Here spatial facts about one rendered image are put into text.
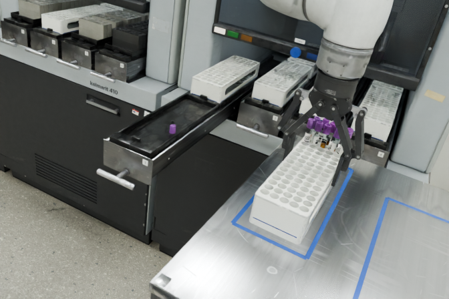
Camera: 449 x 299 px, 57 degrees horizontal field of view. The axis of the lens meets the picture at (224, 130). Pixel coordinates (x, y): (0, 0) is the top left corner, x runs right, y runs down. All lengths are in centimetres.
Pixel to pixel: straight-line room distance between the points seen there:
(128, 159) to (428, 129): 79
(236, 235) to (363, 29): 40
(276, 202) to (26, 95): 133
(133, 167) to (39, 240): 102
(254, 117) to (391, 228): 55
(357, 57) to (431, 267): 38
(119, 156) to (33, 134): 98
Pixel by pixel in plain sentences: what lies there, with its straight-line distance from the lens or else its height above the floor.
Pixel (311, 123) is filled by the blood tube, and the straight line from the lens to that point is 91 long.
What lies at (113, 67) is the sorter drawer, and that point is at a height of 78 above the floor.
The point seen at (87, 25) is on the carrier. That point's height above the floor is 86.
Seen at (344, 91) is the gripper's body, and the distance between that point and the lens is 77.
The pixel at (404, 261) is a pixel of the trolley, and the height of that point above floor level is 82.
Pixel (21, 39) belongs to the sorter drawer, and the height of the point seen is 76.
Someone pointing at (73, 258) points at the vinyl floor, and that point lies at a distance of 183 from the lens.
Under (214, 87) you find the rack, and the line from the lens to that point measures 118.
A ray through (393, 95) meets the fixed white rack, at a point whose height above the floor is 87.
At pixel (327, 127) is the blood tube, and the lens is 91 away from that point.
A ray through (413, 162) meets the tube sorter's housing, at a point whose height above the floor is 76.
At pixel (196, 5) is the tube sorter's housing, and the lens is 135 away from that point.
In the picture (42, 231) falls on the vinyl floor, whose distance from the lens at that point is 196.
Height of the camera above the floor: 131
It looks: 28 degrees down
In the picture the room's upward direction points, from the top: 10 degrees clockwise
